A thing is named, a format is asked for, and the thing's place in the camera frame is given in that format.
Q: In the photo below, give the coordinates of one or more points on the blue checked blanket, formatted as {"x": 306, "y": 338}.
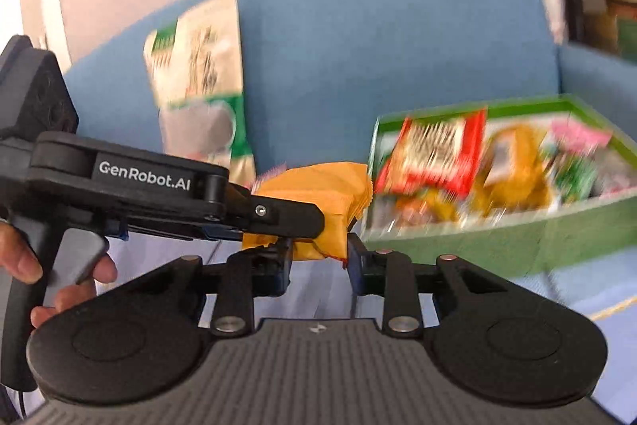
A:
{"x": 577, "y": 290}

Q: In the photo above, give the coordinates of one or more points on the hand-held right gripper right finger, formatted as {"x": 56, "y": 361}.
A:
{"x": 354, "y": 265}

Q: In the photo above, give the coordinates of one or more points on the red nut bar packet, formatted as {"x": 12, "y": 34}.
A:
{"x": 433, "y": 146}

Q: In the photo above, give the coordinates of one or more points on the orange snack packet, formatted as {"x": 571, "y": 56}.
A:
{"x": 333, "y": 191}

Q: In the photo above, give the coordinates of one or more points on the person's left hand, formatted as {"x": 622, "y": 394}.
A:
{"x": 22, "y": 255}

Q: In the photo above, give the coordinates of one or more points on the green cardboard box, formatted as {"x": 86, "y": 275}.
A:
{"x": 497, "y": 241}

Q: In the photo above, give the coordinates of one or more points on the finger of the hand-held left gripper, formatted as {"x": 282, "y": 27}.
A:
{"x": 283, "y": 218}
{"x": 224, "y": 234}

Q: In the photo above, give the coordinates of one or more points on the large tan green grain pouch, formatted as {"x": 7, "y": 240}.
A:
{"x": 209, "y": 56}

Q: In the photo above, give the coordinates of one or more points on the green candy packet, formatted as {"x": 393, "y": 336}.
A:
{"x": 577, "y": 178}

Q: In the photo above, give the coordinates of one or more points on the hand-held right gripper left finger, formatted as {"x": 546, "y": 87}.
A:
{"x": 286, "y": 268}

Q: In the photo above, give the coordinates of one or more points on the blue fabric sofa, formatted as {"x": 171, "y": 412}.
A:
{"x": 373, "y": 31}

